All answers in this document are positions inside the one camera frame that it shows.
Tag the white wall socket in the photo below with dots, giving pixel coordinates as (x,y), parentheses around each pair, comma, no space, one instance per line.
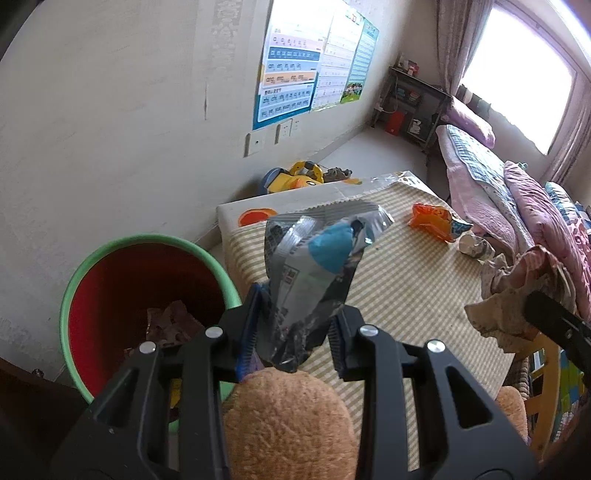
(297,125)
(284,131)

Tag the green-bordered wall poster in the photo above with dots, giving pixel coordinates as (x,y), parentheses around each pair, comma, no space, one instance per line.
(346,55)

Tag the wooden chair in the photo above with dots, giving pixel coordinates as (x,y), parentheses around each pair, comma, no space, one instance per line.
(542,392)

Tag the orange snack wrapper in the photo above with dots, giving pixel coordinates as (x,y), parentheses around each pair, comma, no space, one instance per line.
(431,221)

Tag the white blue floral quilt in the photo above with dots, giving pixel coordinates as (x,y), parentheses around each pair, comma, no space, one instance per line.
(480,175)

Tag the red box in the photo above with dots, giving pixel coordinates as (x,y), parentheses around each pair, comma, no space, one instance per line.
(394,122)

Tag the small brown toy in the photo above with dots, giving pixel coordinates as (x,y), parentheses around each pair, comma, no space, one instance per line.
(337,174)

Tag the dark crumpled wrapper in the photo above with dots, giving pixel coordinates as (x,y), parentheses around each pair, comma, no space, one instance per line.
(171,323)

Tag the window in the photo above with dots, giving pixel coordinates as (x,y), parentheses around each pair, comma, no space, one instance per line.
(521,78)

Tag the beige cloth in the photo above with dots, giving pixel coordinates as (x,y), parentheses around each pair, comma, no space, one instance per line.
(508,286)

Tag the brown plush toy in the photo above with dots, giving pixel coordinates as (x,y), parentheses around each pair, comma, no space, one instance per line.
(286,429)

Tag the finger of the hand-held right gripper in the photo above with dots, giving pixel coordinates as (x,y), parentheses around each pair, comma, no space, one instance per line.
(558,327)

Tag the pink quilt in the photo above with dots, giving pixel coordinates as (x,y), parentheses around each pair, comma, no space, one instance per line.
(540,207)

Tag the purple pillow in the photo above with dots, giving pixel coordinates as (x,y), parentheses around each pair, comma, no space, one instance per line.
(471,122)

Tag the blue-bordered wall poster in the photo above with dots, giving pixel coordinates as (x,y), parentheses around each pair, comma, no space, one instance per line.
(286,69)

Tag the black-white printed crumpled paper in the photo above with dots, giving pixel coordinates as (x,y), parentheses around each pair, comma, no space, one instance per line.
(475,247)

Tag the patterned curtain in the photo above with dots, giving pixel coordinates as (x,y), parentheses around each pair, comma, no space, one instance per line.
(461,41)

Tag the yellow toy vehicle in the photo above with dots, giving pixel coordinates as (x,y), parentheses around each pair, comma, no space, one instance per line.
(295,177)

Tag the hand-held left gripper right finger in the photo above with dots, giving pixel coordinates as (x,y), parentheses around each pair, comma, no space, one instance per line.
(337,341)

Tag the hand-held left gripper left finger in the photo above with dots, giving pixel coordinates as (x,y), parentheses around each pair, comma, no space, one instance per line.
(251,323)

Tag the green bin with red interior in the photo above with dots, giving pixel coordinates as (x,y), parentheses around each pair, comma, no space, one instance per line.
(138,277)

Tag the dark metal shelf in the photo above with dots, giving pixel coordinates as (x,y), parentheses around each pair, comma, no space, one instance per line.
(415,106)

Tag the checked tablecloth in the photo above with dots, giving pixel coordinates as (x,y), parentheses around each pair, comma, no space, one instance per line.
(415,286)

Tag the silver blue snack wrapper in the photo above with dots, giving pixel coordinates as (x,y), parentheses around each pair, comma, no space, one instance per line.
(304,286)

